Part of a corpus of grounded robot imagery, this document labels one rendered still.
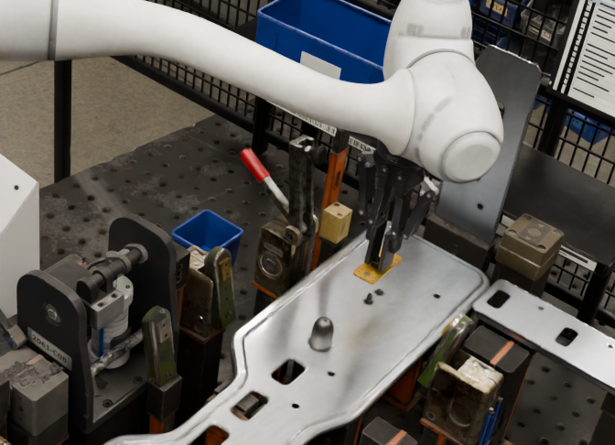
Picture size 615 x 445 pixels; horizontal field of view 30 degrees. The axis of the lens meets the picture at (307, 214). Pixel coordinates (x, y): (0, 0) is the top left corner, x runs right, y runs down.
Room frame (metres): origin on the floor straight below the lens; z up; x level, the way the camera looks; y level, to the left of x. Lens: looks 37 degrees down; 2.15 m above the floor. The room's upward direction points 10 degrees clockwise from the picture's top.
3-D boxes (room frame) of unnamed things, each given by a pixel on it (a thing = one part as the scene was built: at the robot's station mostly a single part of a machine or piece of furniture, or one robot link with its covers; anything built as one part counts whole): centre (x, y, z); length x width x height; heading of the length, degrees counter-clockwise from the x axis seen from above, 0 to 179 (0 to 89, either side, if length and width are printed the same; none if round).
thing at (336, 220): (1.46, -0.05, 0.88); 0.04 x 0.04 x 0.36; 59
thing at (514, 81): (1.55, -0.26, 1.17); 0.12 x 0.01 x 0.34; 59
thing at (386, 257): (1.32, -0.13, 1.11); 0.03 x 0.01 x 0.07; 149
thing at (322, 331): (1.22, -0.05, 1.02); 0.03 x 0.03 x 0.07
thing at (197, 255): (1.27, 0.14, 0.88); 0.11 x 0.09 x 0.37; 59
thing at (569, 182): (1.80, -0.16, 1.02); 0.90 x 0.22 x 0.03; 59
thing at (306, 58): (1.89, -0.02, 1.10); 0.30 x 0.17 x 0.13; 62
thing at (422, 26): (1.31, -0.12, 1.45); 0.13 x 0.11 x 0.16; 14
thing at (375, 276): (1.33, -0.12, 1.08); 0.08 x 0.04 x 0.01; 149
